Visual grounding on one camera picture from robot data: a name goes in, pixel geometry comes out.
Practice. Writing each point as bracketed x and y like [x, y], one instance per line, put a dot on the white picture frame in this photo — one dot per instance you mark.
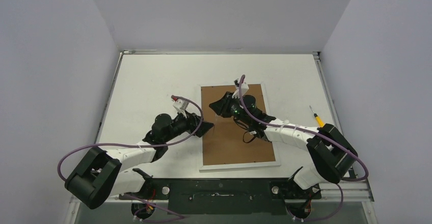
[225, 146]

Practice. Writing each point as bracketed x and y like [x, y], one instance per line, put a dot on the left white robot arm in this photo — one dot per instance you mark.
[104, 173]

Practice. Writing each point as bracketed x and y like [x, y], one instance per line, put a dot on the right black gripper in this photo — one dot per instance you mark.
[227, 103]

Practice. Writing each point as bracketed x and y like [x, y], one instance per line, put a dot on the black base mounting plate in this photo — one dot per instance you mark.
[229, 195]

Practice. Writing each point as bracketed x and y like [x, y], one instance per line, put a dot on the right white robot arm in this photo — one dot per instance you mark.
[332, 155]

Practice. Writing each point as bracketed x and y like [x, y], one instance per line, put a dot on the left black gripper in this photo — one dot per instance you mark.
[192, 121]

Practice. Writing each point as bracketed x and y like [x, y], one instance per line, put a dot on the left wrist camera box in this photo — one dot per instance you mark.
[180, 105]

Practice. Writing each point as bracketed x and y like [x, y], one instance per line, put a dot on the yellow handled screwdriver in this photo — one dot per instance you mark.
[317, 118]

